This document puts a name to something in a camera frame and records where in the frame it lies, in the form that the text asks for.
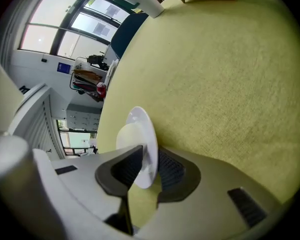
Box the black backpack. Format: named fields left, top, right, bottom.
left=87, top=53, right=109, bottom=70

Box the white round object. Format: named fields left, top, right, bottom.
left=115, top=123, right=146, bottom=151

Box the dark blue chair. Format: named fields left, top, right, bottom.
left=110, top=11, right=150, bottom=60

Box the red helmet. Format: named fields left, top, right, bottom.
left=95, top=81, right=108, bottom=98

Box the stack of white boards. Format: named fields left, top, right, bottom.
left=105, top=58, right=120, bottom=90

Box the large side window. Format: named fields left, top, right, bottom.
left=56, top=118, right=99, bottom=157

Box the grey locker cabinet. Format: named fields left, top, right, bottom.
left=65, top=103, right=103, bottom=133

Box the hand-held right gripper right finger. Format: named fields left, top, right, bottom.
left=131, top=147, right=284, bottom=240

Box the white round plate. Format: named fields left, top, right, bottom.
left=115, top=105, right=160, bottom=190

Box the black clothes rack with clothes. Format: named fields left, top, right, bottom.
left=69, top=56, right=109, bottom=103

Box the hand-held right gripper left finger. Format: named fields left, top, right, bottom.
left=32, top=144, right=144, bottom=240

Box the blue wall poster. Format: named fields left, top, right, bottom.
left=57, top=61, right=74, bottom=75

